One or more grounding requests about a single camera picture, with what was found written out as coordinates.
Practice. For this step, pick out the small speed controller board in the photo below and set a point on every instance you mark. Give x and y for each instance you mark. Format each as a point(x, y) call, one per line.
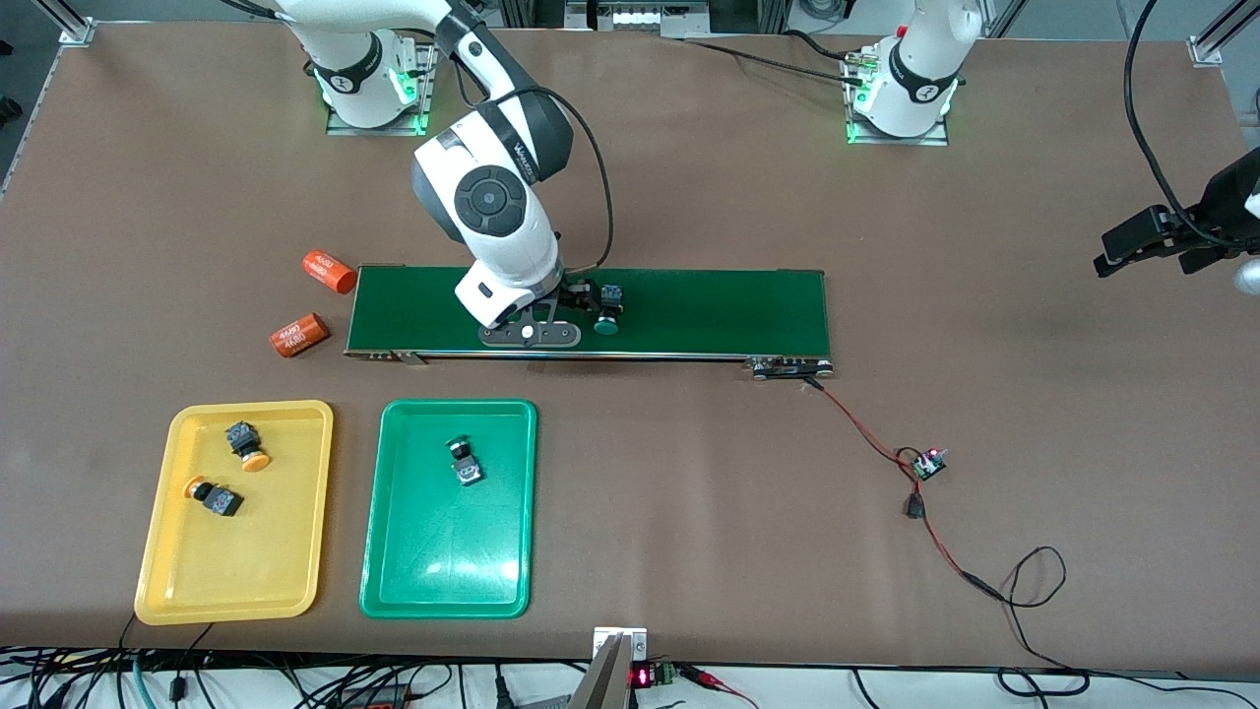
point(927, 465)

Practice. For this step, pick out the small red digit display module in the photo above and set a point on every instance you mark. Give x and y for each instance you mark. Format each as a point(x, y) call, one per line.
point(642, 676)

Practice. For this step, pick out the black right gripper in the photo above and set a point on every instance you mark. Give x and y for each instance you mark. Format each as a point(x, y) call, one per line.
point(574, 293)

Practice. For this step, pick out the yellow plastic tray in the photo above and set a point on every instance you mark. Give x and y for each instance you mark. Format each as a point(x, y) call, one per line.
point(256, 561)

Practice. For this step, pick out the silver metal box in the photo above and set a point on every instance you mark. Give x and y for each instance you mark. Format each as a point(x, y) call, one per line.
point(650, 20)

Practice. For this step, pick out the orange power strip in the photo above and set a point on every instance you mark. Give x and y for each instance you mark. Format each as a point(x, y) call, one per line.
point(379, 701)

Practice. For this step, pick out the grey metal camera bracket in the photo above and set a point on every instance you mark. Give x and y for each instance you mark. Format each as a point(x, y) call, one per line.
point(605, 679)

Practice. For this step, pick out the red clip lead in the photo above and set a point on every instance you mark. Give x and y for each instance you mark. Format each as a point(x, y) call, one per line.
point(714, 679)

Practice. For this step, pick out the yellow mushroom push button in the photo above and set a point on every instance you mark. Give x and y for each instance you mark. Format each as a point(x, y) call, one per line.
point(243, 438)
point(221, 502)

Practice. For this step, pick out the green plastic tray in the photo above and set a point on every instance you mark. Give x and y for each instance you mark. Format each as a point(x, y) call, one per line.
point(448, 551)

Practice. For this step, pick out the orange cylinder with white print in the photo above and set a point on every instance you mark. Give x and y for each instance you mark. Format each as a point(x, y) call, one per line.
point(329, 272)
point(298, 335)

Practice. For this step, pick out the green mushroom push button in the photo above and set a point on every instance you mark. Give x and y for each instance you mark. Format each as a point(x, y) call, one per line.
point(465, 468)
point(610, 295)

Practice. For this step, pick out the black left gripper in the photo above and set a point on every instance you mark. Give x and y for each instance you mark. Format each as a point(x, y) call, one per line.
point(1224, 208)

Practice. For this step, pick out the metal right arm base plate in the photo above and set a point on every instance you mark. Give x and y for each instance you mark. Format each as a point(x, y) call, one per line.
point(374, 130)

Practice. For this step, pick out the aluminium frame profile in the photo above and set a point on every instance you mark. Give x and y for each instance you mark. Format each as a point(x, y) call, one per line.
point(74, 30)
point(1206, 51)

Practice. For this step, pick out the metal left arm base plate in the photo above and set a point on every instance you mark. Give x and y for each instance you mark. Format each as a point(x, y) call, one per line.
point(901, 141)

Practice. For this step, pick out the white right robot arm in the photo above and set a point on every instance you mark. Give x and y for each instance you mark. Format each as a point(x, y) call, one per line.
point(492, 197)

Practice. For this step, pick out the green conveyor belt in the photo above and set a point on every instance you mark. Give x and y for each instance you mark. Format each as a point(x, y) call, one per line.
point(709, 315)

